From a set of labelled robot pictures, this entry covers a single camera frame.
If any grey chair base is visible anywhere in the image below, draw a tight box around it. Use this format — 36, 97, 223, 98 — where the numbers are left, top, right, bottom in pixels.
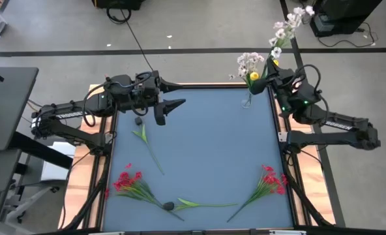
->
3, 182, 62, 226

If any dark artificial tulip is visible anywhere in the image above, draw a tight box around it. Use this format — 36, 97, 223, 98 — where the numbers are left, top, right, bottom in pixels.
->
162, 197, 238, 212

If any clear glass vase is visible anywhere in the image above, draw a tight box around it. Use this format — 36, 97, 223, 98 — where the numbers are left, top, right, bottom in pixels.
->
241, 91, 254, 109

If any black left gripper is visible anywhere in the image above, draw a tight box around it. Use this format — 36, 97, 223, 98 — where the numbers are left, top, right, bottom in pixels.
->
130, 70, 186, 127

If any green leaf stem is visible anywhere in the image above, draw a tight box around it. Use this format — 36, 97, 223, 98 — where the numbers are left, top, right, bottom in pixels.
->
131, 116, 165, 176

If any white artificial flower bunch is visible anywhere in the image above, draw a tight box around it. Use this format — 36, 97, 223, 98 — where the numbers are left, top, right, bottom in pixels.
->
263, 5, 316, 79
229, 52, 265, 99

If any grey desk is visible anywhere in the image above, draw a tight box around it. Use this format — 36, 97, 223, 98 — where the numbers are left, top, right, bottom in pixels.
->
0, 67, 40, 151

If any black floor cable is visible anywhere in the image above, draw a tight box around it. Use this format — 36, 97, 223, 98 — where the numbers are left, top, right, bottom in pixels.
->
106, 7, 155, 73

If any red artificial flower bunch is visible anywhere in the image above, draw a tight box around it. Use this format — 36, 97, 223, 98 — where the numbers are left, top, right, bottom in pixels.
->
104, 163, 185, 222
226, 164, 289, 223

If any white box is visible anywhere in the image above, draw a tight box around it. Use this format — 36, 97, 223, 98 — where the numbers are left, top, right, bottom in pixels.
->
41, 142, 76, 181

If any black floor box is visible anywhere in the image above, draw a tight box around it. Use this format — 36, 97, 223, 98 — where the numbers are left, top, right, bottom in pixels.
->
91, 0, 145, 10

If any blue-grey table mat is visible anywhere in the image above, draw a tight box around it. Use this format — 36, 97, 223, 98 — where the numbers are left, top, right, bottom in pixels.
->
102, 87, 294, 231

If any black table edge frame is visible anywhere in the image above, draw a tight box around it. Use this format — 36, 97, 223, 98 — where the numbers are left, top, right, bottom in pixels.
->
82, 83, 337, 235

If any black equipment case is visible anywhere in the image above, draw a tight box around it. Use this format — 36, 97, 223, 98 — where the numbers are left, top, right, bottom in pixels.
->
309, 0, 383, 38

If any black corrugated cable conduit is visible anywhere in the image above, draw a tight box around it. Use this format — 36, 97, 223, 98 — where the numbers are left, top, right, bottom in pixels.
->
282, 169, 334, 228
62, 156, 112, 231

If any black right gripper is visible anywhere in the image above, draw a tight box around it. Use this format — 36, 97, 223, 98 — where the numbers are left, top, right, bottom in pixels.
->
250, 58, 297, 96

